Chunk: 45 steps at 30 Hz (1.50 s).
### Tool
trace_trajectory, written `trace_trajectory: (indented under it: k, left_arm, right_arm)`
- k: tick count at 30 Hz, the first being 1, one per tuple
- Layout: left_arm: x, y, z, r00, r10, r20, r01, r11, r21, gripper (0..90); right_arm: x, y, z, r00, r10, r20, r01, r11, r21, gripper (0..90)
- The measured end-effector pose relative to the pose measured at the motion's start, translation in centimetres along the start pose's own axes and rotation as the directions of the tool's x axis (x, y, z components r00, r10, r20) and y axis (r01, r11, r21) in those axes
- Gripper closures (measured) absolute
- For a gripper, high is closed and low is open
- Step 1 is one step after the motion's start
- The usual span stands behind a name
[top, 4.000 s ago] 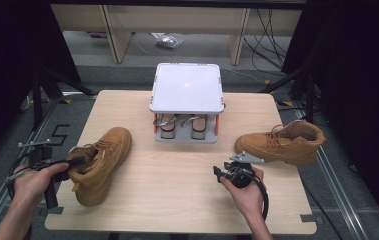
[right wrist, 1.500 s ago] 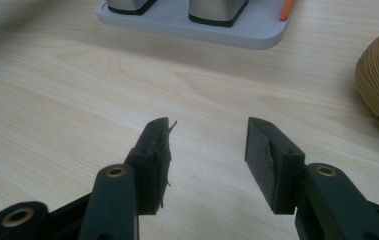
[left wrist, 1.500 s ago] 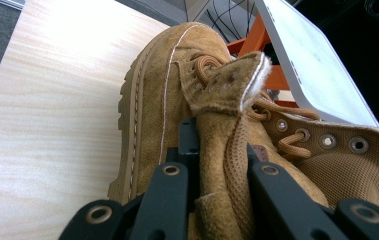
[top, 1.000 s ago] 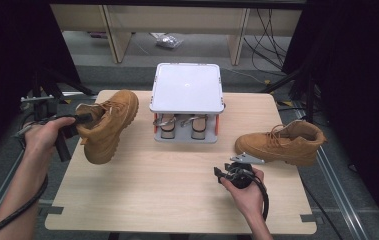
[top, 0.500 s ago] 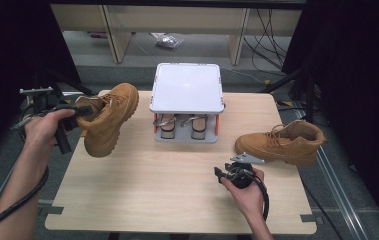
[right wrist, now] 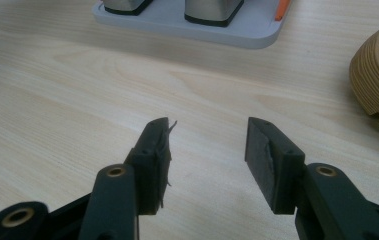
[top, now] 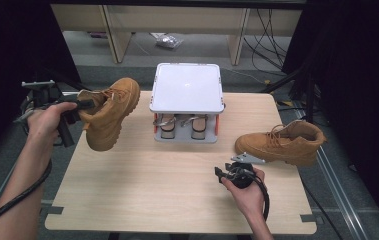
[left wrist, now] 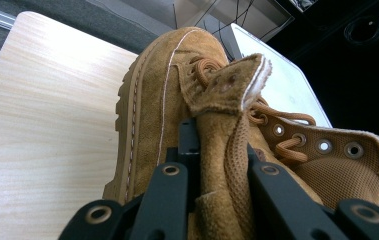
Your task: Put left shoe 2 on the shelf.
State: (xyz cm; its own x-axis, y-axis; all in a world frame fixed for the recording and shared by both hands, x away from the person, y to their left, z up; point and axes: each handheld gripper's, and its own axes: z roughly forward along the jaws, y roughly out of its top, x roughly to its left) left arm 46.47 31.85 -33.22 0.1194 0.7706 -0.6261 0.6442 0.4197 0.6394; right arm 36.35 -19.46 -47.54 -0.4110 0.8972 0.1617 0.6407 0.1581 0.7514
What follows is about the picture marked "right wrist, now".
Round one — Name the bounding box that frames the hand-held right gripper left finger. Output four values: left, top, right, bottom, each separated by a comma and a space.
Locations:
86, 116, 178, 240

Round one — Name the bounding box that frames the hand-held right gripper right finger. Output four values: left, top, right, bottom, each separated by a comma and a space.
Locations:
244, 116, 379, 240

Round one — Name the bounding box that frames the black glitter-strap heeled sandal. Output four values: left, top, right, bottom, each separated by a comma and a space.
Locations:
183, 0, 246, 29

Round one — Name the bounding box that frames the tan lace-up boot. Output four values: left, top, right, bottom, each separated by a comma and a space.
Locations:
348, 18, 379, 136

